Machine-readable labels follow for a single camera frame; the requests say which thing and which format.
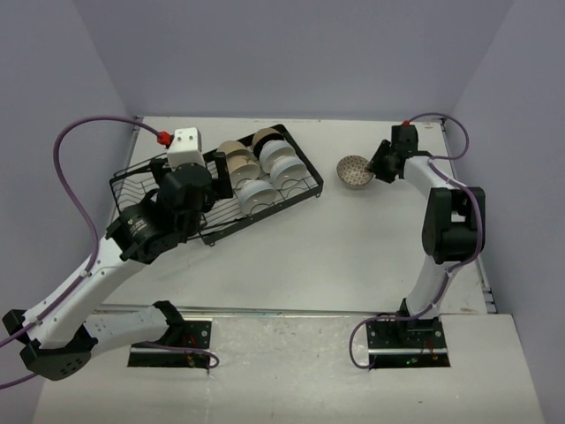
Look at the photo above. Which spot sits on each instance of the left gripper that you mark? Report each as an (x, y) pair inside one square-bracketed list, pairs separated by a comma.
[(222, 185)]

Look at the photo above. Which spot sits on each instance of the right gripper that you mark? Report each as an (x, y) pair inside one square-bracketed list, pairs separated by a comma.
[(376, 163)]

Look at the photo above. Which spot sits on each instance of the beige patterned small bowl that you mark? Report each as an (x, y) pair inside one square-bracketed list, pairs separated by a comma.
[(352, 171)]

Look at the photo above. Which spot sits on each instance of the beige bowl with flower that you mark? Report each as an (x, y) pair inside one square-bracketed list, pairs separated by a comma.
[(242, 168)]

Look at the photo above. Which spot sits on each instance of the light blue bowl front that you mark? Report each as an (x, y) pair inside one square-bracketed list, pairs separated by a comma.
[(255, 194)]

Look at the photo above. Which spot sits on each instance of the light blue bowl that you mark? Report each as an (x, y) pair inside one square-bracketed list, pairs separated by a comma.
[(272, 151), (287, 172), (255, 194)]

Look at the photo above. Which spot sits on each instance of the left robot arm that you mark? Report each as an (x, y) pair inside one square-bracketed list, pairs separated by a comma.
[(61, 334)]

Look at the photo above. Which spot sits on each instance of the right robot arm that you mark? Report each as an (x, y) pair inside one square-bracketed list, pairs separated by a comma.
[(453, 235)]

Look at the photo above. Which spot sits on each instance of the beige bowl rear left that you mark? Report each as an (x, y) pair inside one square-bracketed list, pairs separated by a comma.
[(235, 152)]

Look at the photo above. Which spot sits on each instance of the tan and black bowl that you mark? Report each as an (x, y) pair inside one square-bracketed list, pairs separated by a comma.
[(262, 136)]

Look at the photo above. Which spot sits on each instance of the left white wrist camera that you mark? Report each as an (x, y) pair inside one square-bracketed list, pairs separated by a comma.
[(186, 147)]

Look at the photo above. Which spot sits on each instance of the black wire dish rack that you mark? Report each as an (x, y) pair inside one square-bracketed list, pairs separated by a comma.
[(130, 185)]

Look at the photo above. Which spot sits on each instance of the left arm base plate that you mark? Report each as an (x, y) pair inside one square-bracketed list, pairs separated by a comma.
[(186, 347)]

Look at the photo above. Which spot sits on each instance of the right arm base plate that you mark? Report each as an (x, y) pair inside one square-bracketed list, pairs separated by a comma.
[(412, 344)]

